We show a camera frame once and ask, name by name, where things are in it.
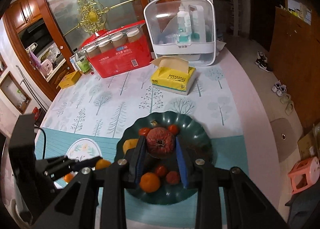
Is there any yellow small box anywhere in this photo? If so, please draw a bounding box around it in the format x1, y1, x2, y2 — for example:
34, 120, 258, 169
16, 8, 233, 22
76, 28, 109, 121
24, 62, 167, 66
59, 71, 81, 89

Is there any small yellow-orange tomato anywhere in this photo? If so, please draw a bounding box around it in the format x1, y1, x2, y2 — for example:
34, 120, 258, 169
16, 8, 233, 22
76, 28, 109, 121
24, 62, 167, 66
95, 159, 112, 170

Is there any green label bottle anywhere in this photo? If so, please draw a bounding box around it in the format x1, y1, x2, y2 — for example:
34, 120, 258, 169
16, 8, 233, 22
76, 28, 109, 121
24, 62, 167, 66
75, 52, 91, 73

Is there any small red tomato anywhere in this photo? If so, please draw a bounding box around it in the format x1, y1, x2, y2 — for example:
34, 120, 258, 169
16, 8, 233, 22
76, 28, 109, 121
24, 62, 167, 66
154, 165, 168, 178

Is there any wrinkled red fruit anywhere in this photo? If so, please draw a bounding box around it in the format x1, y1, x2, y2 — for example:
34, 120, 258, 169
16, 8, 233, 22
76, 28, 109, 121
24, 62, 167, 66
146, 127, 175, 158

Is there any yellow tissue pack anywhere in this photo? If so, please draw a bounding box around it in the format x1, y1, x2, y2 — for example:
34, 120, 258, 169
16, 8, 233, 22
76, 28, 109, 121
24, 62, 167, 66
151, 56, 197, 95

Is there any dark green scalloped plate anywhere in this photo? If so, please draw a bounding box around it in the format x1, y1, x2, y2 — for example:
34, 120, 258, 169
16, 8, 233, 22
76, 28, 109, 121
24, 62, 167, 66
114, 111, 217, 205

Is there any red cherry tomato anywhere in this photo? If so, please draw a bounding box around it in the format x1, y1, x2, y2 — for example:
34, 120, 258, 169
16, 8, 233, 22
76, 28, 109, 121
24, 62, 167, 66
167, 124, 180, 136

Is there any white clear storage case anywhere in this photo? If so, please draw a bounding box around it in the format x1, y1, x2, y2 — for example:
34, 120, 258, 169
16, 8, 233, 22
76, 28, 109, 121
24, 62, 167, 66
144, 0, 217, 66

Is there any pink plastic stool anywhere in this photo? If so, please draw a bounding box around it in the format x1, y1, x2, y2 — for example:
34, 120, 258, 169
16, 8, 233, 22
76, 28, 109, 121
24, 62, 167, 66
287, 157, 319, 194

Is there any red packaged box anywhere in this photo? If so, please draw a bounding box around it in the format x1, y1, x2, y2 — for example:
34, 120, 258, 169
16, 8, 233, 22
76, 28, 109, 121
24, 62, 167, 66
81, 20, 152, 78

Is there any small orange kumquat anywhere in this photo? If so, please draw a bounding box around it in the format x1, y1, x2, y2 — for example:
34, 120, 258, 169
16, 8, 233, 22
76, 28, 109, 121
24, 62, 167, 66
63, 173, 74, 183

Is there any yellow lemon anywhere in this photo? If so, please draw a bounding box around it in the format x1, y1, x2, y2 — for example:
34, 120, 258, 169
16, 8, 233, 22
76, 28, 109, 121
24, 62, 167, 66
123, 139, 138, 154

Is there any orange mandarin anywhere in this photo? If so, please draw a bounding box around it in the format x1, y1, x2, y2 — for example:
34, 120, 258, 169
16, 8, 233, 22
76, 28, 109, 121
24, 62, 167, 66
139, 172, 161, 193

